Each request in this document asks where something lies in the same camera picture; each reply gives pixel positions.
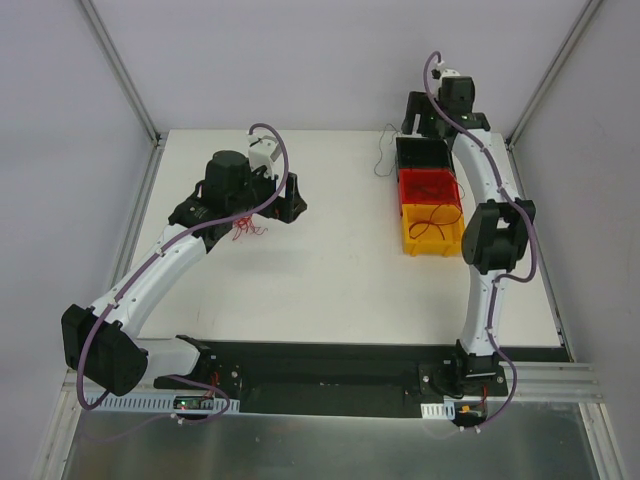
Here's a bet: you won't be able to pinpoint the right white cable duct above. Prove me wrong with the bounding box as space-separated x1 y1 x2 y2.
420 402 456 421

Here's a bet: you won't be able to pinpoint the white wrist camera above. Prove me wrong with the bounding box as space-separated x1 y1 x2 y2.
431 61 460 81
247 134 282 179

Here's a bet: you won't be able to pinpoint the left white cable duct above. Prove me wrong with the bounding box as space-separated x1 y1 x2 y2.
96 393 240 415

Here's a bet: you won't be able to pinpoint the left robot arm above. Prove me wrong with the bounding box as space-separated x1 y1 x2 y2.
61 139 307 396

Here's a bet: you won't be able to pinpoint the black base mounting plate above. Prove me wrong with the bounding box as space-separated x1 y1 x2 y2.
152 337 516 418

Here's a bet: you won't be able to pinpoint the yellow storage bin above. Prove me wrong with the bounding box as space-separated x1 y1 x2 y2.
401 204 465 257

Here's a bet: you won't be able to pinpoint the aluminium frame post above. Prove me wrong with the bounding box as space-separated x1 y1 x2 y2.
506 0 605 150
74 0 168 147

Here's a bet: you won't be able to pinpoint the black storage bin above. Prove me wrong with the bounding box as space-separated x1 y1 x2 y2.
395 137 455 172

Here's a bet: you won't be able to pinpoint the white cable duct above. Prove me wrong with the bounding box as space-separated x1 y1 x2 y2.
420 402 456 421
96 393 240 415

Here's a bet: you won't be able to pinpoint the red and black wires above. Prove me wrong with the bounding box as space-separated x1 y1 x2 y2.
229 214 271 243

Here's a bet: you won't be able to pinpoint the right aluminium frame post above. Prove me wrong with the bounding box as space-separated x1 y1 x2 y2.
506 0 605 150

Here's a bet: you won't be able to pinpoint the aluminium front rail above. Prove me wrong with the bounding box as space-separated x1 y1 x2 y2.
514 362 604 403

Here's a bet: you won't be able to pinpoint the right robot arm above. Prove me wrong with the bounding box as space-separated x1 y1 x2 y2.
402 67 537 398

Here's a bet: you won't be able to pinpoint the red storage bin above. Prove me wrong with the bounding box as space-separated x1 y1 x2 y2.
398 169 461 205

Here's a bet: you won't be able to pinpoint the left aluminium frame post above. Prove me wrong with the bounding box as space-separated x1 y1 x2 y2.
74 0 168 147

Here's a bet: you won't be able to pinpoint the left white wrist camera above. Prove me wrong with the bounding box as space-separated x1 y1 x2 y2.
247 134 282 179

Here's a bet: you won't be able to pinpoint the red wire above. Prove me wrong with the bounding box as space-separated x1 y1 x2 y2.
405 174 467 211

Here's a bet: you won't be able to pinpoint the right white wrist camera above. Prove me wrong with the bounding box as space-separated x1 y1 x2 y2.
431 61 460 81

